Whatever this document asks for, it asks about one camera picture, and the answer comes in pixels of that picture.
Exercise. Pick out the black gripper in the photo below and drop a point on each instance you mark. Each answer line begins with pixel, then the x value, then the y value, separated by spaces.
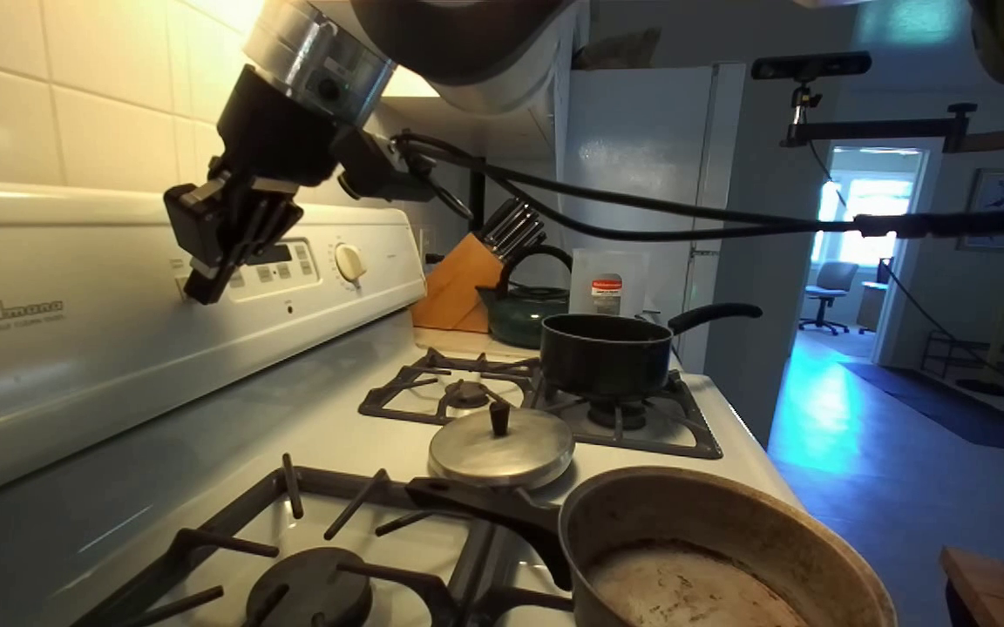
pixel 275 133

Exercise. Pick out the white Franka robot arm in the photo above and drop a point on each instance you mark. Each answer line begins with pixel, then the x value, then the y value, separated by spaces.
pixel 455 38

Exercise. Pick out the stove clock control panel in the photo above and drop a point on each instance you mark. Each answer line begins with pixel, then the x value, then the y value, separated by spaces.
pixel 279 266

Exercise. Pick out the cream round stove knob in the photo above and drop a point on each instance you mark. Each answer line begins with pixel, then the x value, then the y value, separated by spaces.
pixel 350 262

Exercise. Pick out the white gas stove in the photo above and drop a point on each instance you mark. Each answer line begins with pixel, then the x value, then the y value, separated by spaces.
pixel 119 350

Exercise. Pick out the wooden knife block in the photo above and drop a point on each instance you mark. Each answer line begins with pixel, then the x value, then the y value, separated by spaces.
pixel 455 290

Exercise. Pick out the black round burner cap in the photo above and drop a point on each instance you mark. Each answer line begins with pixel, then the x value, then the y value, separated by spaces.
pixel 468 394
pixel 308 589

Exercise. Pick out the dark green kettle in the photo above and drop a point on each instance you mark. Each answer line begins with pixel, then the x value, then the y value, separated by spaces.
pixel 525 308

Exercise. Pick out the silver pot lid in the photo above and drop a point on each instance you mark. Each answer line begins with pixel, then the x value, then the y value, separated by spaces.
pixel 504 447

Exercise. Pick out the jar with red lid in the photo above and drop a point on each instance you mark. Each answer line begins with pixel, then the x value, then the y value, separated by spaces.
pixel 603 298

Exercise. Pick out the white refrigerator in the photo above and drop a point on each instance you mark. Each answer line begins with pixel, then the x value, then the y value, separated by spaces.
pixel 642 196

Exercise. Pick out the tan worn metal pot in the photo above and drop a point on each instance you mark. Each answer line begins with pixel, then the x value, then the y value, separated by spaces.
pixel 734 525

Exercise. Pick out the office chair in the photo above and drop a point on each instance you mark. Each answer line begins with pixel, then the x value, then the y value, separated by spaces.
pixel 832 298

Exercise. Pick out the dark floor rug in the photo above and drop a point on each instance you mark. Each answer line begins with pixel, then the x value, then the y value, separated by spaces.
pixel 943 405

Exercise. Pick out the black metal rack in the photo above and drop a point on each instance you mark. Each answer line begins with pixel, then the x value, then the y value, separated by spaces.
pixel 992 359

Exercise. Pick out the wooden platform board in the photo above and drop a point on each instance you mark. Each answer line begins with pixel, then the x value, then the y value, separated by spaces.
pixel 976 595

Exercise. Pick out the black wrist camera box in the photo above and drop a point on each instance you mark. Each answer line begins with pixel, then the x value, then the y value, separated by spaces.
pixel 382 170

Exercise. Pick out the black stereo camera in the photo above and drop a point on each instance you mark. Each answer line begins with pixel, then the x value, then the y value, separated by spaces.
pixel 810 67

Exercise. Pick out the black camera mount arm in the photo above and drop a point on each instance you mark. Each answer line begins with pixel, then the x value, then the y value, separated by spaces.
pixel 871 128

